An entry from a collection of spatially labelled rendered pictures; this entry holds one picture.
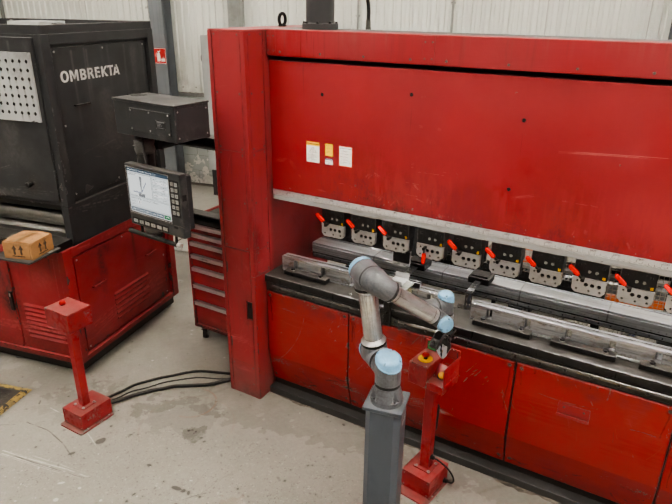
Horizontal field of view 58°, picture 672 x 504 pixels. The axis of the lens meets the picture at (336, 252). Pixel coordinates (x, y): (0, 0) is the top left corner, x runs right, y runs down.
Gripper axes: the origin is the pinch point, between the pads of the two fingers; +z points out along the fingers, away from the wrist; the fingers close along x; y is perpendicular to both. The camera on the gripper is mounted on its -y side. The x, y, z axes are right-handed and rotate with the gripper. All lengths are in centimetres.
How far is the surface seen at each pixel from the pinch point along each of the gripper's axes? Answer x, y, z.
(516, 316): -18.7, 42.2, -8.4
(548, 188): -25, 48, -77
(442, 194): 25, 39, -67
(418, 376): 9.1, -6.2, 12.0
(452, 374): -4.7, 3.1, 10.2
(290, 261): 120, 21, -9
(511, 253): -13, 43, -42
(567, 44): -25, 52, -140
